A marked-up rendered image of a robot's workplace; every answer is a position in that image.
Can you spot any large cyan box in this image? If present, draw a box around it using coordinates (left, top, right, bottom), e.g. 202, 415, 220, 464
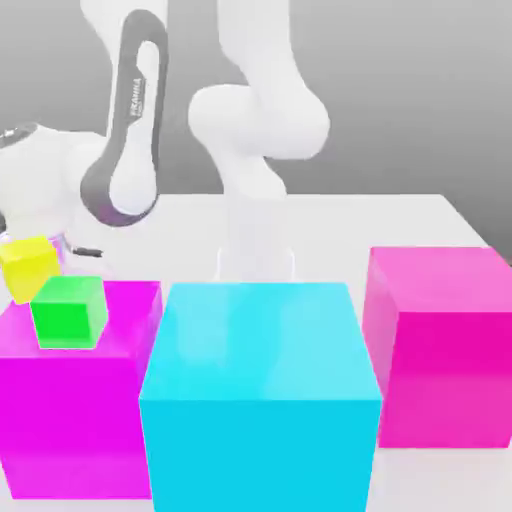
138, 281, 384, 512

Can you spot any small yellow cube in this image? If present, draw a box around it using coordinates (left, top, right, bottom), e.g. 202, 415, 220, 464
0, 234, 62, 306

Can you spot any small green cube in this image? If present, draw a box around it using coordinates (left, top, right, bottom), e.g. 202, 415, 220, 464
29, 275, 110, 350

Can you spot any large pink box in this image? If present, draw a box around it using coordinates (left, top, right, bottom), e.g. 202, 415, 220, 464
361, 245, 512, 450

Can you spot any large magenta box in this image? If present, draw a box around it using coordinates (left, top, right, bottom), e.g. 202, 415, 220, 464
0, 279, 164, 501

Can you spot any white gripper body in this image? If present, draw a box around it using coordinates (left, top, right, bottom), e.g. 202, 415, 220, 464
47, 230, 74, 277

